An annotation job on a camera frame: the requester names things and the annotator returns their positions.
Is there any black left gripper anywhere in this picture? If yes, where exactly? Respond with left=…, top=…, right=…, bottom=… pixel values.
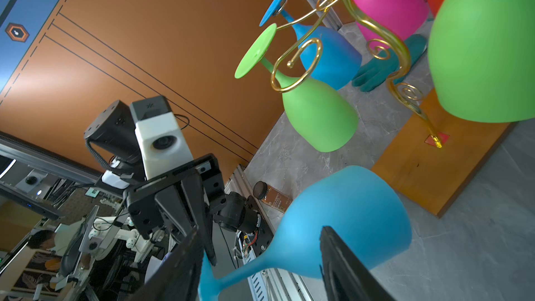
left=124, top=154, right=226, bottom=266

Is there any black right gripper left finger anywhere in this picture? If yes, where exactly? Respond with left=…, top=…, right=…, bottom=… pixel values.
left=130, top=227, right=204, bottom=301

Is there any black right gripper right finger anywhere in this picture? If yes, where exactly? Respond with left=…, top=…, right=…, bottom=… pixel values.
left=320, top=227, right=394, bottom=301

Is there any light blue wine glass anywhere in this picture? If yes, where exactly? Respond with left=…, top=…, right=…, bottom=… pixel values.
left=198, top=166, right=412, bottom=300

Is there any green wine glass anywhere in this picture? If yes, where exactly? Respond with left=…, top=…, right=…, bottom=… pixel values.
left=234, top=23, right=359, bottom=153
left=429, top=0, right=534, bottom=123

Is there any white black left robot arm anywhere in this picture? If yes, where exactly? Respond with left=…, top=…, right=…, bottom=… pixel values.
left=84, top=96, right=227, bottom=265

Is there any orange wooden rack base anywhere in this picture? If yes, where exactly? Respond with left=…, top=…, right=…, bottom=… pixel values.
left=372, top=91, right=514, bottom=217

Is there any green wine glass front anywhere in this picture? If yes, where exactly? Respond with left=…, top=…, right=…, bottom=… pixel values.
left=234, top=23, right=359, bottom=153

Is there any blue wine glass left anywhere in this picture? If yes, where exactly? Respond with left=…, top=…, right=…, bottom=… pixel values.
left=259, top=0, right=362, bottom=91

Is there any magenta wine glass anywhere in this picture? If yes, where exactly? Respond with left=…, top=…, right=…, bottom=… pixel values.
left=353, top=0, right=430, bottom=40

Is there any brown jar black lid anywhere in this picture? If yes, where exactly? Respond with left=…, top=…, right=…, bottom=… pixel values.
left=253, top=181, right=293, bottom=213

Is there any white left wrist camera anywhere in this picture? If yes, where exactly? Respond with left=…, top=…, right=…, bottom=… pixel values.
left=130, top=96, right=194, bottom=180

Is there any gold wire glass rack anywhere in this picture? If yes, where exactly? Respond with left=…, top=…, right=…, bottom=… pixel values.
left=270, top=0, right=444, bottom=149

